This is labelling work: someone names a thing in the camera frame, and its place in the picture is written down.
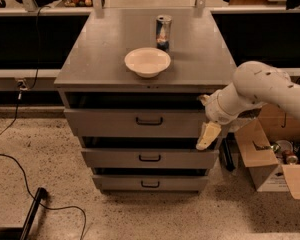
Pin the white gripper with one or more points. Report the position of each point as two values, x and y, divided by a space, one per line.
214 111

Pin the grey top drawer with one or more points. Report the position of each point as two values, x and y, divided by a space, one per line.
135 123

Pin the grey drawer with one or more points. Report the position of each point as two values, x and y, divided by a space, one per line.
150 183
135 123
149 158

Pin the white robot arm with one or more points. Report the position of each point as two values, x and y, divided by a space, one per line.
253 85

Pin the open cardboard box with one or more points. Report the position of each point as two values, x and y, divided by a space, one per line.
254 139

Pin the grey drawer cabinet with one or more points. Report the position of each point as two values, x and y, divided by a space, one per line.
95 76

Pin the grey middle drawer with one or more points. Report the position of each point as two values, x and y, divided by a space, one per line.
149 158

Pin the grey bottom drawer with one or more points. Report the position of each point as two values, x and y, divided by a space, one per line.
150 183

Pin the white bowl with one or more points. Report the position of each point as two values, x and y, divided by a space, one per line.
147 62

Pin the cans in cardboard box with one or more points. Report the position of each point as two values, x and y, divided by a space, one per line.
287 152

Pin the blue silver drink can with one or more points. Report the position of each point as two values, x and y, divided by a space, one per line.
163 27

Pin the black stand base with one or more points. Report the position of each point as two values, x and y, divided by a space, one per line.
22 233

